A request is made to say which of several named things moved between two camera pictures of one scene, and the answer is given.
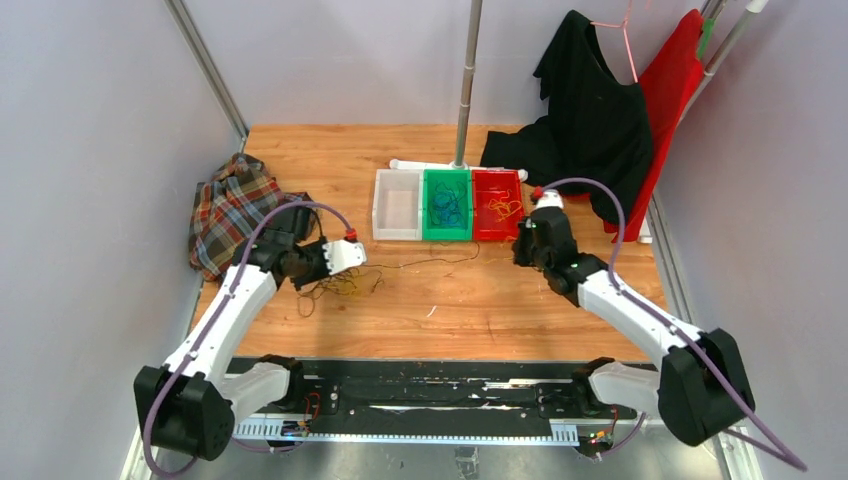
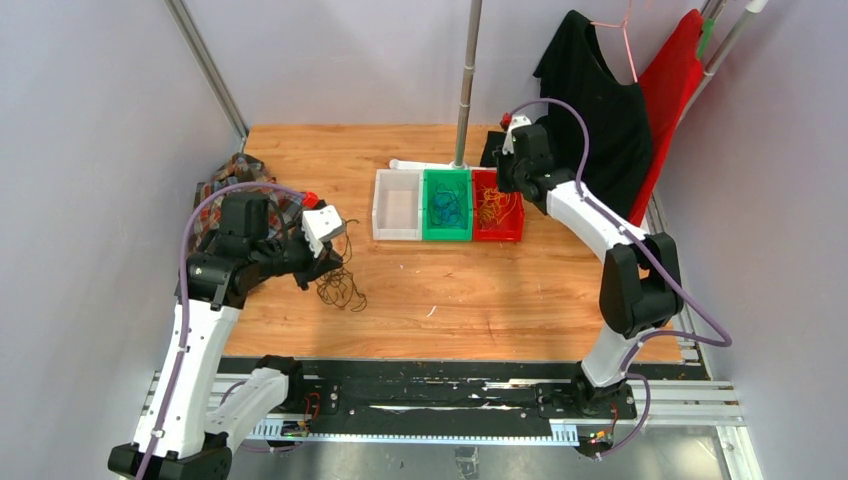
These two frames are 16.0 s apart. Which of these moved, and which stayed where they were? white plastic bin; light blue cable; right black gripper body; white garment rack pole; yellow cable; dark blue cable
Moved: yellow cable; right black gripper body
Stayed: white plastic bin; light blue cable; dark blue cable; white garment rack pole
